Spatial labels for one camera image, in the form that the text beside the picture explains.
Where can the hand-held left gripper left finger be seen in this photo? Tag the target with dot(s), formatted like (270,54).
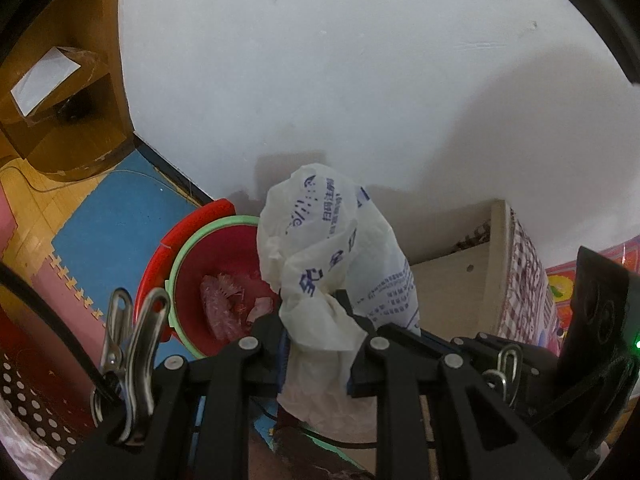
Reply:
(270,360)

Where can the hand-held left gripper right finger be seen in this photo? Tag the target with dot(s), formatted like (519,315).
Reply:
(362,370)

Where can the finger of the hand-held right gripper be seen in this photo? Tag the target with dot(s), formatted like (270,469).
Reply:
(435,344)

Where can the red basin with green rim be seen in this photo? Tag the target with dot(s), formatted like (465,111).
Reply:
(215,255)

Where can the white printed plastic bag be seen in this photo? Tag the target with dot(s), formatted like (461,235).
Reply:
(325,240)

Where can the white paper scrap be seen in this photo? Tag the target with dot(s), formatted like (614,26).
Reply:
(260,307)

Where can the metal spring clip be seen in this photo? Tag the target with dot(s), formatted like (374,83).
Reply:
(140,360)
(505,370)

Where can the crumpled clear plastic wrapper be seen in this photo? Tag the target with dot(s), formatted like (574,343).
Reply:
(220,300)

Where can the polka dot cloth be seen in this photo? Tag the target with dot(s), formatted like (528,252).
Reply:
(30,400)

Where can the wooden desk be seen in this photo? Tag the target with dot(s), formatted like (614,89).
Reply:
(107,110)

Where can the white paper sheet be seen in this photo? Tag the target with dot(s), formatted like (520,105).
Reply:
(42,80)

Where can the red floral wall cloth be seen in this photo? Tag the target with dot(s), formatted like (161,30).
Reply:
(562,287)

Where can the beige wooden bed frame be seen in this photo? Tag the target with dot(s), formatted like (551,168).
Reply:
(450,285)

